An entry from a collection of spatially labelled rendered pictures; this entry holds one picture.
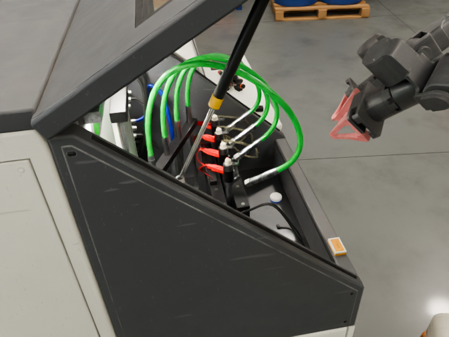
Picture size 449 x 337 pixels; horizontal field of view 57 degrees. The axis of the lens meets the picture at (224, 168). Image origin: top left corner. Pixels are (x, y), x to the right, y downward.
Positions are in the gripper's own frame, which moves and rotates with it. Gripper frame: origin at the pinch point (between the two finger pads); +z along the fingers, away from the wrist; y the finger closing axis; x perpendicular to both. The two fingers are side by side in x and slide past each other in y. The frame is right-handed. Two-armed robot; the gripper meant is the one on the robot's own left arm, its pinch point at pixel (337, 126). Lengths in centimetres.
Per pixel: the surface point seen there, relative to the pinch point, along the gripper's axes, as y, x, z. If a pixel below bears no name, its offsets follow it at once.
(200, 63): -0.3, -28.4, 13.2
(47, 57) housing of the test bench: 20, -50, 16
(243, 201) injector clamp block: 1.4, 7.1, 40.9
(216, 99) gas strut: 19.9, -25.1, -3.9
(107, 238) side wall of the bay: 38.5, -22.8, 21.9
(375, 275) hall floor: -48, 116, 91
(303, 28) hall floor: -391, 75, 244
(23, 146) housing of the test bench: 38, -42, 11
